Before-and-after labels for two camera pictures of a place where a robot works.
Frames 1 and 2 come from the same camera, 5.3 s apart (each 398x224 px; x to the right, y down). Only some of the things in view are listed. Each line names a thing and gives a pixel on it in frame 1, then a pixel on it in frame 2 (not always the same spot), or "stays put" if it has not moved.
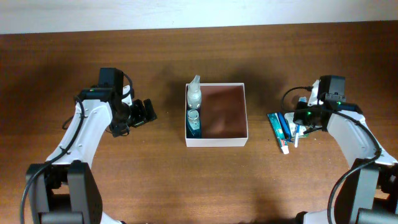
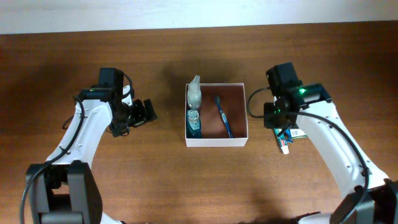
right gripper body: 307,118 → 273,116
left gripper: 141,116 stays put
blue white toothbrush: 302,99 → 217,99
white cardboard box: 223,116 stays put
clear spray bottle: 194,94 stays put
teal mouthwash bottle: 193,124 stays put
